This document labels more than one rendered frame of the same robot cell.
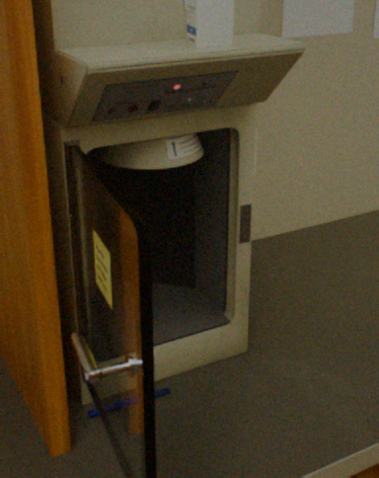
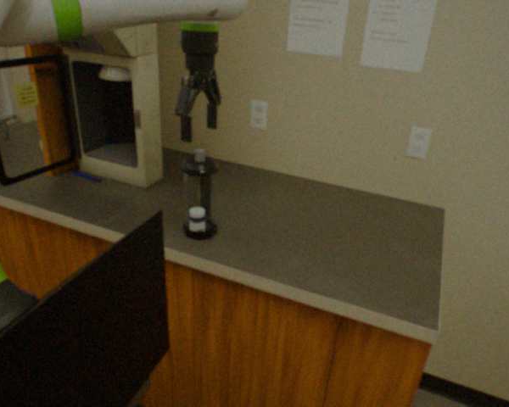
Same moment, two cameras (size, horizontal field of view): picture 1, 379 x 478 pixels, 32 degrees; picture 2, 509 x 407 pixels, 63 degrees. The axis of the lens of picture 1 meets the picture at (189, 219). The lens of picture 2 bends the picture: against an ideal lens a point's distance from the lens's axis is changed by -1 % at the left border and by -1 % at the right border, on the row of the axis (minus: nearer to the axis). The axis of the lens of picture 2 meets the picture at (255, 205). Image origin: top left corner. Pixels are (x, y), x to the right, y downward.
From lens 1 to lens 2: 1.51 m
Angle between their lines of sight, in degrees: 45
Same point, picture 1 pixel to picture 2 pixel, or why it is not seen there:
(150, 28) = not seen: hidden behind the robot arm
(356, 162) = (343, 149)
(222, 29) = not seen: hidden behind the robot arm
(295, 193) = (294, 152)
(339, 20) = (331, 46)
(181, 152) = (112, 74)
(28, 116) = not seen: hidden behind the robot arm
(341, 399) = (126, 214)
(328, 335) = (180, 201)
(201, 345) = (124, 171)
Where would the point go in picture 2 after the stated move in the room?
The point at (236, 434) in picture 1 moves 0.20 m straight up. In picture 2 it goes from (83, 198) to (75, 144)
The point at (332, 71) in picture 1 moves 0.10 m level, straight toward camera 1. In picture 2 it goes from (325, 80) to (302, 81)
